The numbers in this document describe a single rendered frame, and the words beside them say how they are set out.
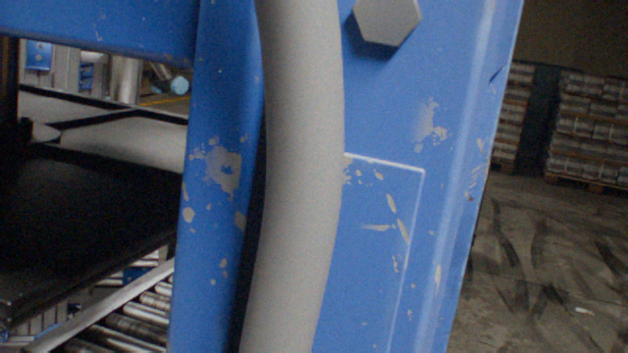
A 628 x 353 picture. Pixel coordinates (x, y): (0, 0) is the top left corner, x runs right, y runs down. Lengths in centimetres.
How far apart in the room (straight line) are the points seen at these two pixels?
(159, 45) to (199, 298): 8
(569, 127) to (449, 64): 760
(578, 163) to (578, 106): 65
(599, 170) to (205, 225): 773
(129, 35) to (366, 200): 9
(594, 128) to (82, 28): 768
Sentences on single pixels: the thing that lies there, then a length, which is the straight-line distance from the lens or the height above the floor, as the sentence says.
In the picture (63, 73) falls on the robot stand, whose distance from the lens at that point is 221.
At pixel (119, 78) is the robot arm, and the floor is 122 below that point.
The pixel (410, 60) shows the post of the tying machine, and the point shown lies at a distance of 17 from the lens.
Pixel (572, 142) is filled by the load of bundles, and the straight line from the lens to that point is 779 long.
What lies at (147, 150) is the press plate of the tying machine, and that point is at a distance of 70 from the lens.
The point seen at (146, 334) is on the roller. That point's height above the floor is 79.
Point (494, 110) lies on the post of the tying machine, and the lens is 77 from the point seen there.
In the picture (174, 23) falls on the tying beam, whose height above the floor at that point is 146.
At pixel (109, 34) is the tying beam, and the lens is 20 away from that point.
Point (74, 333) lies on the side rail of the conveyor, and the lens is 136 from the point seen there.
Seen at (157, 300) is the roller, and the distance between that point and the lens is 151.
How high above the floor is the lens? 147
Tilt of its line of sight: 14 degrees down
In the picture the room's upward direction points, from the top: 9 degrees clockwise
